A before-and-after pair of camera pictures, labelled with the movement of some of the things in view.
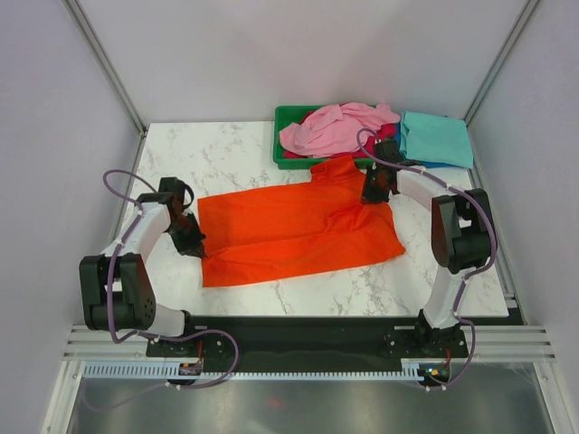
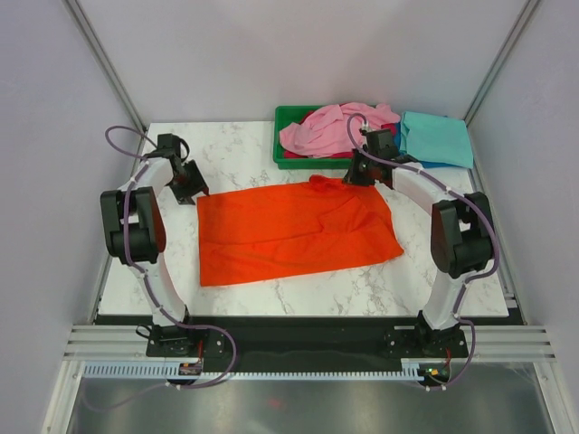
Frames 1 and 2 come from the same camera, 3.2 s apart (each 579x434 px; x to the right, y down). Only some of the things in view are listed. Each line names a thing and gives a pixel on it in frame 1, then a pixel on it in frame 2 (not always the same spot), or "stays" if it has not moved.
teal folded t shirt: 435,137 stays
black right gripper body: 373,191 to 361,172
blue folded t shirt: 397,142 stays
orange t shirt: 292,227 stays
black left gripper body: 186,235 to 188,184
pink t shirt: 334,130 stays
